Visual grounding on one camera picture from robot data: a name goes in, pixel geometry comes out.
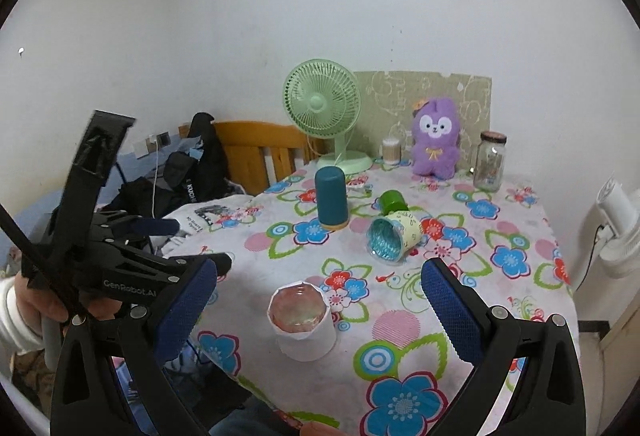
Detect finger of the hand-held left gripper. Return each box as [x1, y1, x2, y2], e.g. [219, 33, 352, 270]
[96, 211, 182, 243]
[120, 241, 234, 277]

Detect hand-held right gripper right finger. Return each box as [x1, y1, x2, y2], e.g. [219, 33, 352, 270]
[420, 257, 587, 436]

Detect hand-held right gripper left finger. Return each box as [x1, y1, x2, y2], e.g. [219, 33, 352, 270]
[49, 258, 221, 436]

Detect white paper-wrapped cup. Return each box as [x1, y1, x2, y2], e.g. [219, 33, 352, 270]
[268, 282, 338, 363]

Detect person's left forearm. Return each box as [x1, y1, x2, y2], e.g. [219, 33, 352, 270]
[0, 278, 47, 358]

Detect yellow patterned cup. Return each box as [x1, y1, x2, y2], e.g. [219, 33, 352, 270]
[366, 211, 424, 263]

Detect small green cup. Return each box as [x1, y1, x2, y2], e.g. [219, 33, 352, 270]
[374, 190, 408, 215]

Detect teal cup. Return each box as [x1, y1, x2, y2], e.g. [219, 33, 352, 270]
[314, 166, 349, 231]

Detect person's left hand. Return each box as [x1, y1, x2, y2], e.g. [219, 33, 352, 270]
[12, 272, 71, 338]

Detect dark clothes pile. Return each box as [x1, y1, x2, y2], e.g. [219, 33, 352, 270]
[102, 176, 177, 223]

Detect white printed shirt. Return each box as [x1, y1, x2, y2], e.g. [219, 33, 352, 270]
[162, 198, 257, 263]

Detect floral tablecloth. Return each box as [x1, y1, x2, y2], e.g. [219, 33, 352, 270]
[162, 163, 576, 436]

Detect black bag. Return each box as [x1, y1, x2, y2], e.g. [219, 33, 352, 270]
[165, 112, 232, 207]

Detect brown patterned cloth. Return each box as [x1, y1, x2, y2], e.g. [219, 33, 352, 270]
[10, 348, 57, 399]

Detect glass jar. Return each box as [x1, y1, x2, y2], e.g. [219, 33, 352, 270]
[473, 131, 507, 193]

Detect toothpick holder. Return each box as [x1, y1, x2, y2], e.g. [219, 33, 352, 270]
[381, 137, 403, 165]

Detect purple plush toy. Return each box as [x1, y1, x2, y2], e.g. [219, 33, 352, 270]
[410, 98, 464, 180]

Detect white appliance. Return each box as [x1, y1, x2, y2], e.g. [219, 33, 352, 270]
[582, 176, 640, 279]

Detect green desk fan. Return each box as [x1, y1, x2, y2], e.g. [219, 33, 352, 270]
[283, 59, 374, 175]

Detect patterned beige board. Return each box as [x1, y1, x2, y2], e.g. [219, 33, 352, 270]
[352, 70, 493, 171]

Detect white charging cable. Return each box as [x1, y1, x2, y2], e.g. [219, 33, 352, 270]
[149, 138, 162, 221]

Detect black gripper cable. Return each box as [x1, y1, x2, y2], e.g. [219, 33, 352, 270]
[0, 203, 81, 317]

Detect wall socket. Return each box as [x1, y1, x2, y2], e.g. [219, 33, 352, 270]
[134, 131, 171, 159]

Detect black power cable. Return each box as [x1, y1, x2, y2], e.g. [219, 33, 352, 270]
[572, 221, 609, 297]

